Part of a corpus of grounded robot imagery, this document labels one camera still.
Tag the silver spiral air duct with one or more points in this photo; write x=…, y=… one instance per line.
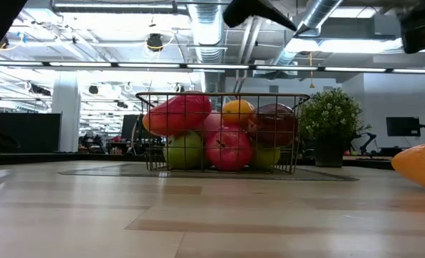
x=317, y=14

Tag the black aluminium table frame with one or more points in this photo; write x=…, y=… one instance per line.
x=54, y=158

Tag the pink peach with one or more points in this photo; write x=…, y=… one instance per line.
x=212, y=125

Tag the black office partition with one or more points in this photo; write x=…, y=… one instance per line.
x=29, y=132

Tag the light green apple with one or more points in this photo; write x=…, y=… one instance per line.
x=183, y=152

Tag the grey wall vent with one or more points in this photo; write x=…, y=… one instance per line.
x=273, y=88

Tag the white building pillar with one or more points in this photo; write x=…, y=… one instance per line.
x=66, y=118

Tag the silver ribbed air duct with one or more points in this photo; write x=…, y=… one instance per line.
x=208, y=32

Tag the black ceiling dome device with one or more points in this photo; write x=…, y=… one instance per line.
x=155, y=42
x=4, y=43

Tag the small potted green plant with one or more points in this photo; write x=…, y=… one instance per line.
x=332, y=114

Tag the yellow-green pear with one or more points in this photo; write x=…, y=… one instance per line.
x=266, y=157

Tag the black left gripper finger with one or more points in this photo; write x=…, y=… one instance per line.
x=248, y=10

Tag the black computer monitor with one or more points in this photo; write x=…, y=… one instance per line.
x=402, y=126

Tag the dark red apple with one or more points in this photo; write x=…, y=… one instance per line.
x=273, y=125

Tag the dark standing screen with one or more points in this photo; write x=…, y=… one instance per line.
x=129, y=127

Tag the yellow mango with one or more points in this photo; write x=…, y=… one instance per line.
x=238, y=112

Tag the orange-yellow mango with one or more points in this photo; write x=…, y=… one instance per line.
x=420, y=165

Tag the grey dark-bordered baking mat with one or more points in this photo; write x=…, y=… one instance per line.
x=108, y=172

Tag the red mango with orange end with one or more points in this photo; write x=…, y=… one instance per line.
x=176, y=114

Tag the bright red apple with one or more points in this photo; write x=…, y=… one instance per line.
x=229, y=150

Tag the long linear ceiling light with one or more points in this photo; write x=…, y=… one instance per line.
x=79, y=64

